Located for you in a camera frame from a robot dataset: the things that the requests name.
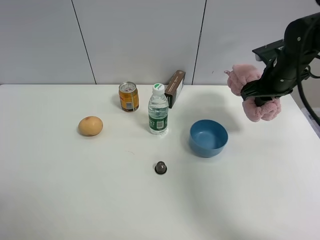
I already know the yellow potato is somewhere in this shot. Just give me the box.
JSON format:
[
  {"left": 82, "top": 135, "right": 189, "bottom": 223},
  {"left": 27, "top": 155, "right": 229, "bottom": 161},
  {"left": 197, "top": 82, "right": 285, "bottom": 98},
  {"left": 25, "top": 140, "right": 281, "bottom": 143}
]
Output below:
[{"left": 78, "top": 116, "right": 104, "bottom": 137}]

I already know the orange drink can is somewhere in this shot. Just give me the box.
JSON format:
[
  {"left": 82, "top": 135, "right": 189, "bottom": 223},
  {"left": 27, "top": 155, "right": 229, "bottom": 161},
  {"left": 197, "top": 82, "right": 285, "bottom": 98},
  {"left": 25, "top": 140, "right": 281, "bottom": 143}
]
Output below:
[{"left": 118, "top": 81, "right": 139, "bottom": 112}]

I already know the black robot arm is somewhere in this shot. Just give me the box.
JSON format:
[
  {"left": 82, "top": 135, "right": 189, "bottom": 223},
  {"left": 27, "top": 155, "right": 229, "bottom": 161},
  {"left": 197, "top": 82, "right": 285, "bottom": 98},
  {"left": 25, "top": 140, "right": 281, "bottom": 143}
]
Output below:
[{"left": 240, "top": 13, "right": 320, "bottom": 107}]

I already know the clear water bottle green label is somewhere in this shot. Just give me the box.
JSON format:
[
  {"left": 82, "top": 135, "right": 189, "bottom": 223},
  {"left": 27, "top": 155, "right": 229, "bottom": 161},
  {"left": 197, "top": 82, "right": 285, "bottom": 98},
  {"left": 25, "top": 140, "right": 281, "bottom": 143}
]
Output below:
[{"left": 148, "top": 83, "right": 169, "bottom": 135}]

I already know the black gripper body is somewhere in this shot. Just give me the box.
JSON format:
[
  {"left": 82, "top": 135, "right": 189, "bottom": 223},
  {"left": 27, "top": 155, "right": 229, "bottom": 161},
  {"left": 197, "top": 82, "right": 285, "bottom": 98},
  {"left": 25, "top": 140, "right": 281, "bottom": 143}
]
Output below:
[{"left": 240, "top": 53, "right": 312, "bottom": 101}]

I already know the blue plastic bowl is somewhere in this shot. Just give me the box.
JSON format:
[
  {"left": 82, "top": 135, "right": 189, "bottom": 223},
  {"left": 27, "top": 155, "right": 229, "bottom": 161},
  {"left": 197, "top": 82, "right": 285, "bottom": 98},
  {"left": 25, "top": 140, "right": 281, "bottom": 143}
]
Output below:
[{"left": 189, "top": 119, "right": 229, "bottom": 158}]

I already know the pink towel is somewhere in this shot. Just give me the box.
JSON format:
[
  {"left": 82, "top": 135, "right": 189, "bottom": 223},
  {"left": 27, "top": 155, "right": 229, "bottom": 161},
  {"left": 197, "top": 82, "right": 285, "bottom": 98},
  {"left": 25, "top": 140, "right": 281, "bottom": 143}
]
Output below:
[{"left": 224, "top": 64, "right": 281, "bottom": 122}]

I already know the small dark coffee capsule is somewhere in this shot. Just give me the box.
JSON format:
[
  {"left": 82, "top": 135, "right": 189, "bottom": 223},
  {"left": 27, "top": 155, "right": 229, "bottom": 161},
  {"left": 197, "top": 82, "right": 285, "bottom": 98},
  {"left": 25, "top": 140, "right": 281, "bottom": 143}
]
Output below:
[{"left": 154, "top": 161, "right": 167, "bottom": 175}]

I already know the brown cardboard box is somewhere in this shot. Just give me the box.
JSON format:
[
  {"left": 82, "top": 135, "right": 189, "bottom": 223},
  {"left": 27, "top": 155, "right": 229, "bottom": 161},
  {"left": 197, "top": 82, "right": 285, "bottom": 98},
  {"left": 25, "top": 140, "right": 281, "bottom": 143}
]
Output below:
[{"left": 164, "top": 70, "right": 186, "bottom": 109}]

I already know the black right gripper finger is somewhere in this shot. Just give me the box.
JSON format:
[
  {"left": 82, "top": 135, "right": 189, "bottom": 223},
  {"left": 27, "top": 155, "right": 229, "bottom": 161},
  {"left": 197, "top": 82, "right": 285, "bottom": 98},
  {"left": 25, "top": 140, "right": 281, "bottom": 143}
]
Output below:
[{"left": 254, "top": 97, "right": 268, "bottom": 107}]

